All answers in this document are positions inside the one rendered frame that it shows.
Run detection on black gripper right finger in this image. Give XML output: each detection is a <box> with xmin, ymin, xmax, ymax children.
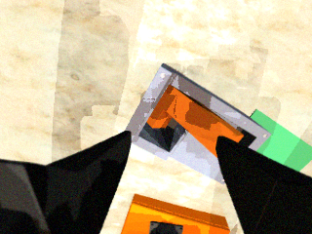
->
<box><xmin>215</xmin><ymin>136</ymin><xmax>312</xmax><ymax>234</ymax></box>

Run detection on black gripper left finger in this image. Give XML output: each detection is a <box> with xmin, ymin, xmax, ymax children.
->
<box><xmin>0</xmin><ymin>131</ymin><xmax>132</xmax><ymax>234</ymax></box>

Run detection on orange l-shaped part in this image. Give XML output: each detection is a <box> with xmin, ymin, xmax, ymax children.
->
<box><xmin>147</xmin><ymin>84</ymin><xmax>243</xmax><ymax>157</ymax></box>

